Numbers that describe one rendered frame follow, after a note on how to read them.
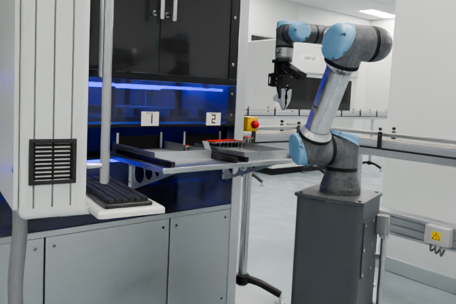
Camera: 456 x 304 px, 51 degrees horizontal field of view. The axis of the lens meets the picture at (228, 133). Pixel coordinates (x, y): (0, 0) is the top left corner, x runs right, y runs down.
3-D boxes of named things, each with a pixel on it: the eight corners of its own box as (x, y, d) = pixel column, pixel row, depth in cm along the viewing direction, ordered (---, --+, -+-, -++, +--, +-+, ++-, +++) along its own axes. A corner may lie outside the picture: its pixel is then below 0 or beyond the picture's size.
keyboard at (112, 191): (69, 183, 165) (69, 176, 165) (108, 180, 173) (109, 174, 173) (105, 209, 132) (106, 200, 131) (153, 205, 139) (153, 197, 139)
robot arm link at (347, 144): (364, 168, 175) (366, 131, 174) (332, 169, 171) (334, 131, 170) (346, 163, 186) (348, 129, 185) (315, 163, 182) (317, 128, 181)
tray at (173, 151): (112, 150, 199) (112, 142, 199) (164, 148, 216) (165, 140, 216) (154, 161, 173) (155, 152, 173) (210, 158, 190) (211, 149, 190)
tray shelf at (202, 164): (100, 155, 196) (100, 151, 196) (230, 149, 241) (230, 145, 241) (163, 174, 160) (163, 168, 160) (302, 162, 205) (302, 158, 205)
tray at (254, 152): (194, 150, 213) (194, 142, 212) (238, 148, 229) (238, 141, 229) (244, 161, 187) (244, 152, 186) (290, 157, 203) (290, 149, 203)
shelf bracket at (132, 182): (127, 188, 197) (129, 157, 196) (134, 188, 199) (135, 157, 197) (173, 205, 171) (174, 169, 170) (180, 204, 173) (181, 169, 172)
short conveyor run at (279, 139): (230, 152, 243) (231, 121, 242) (212, 148, 255) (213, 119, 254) (317, 147, 287) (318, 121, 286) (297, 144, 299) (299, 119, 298)
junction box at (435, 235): (423, 242, 235) (425, 224, 235) (428, 240, 239) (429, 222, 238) (447, 248, 226) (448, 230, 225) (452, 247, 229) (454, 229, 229)
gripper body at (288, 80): (279, 88, 204) (281, 60, 203) (294, 88, 197) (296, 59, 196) (267, 87, 199) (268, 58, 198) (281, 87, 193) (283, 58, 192)
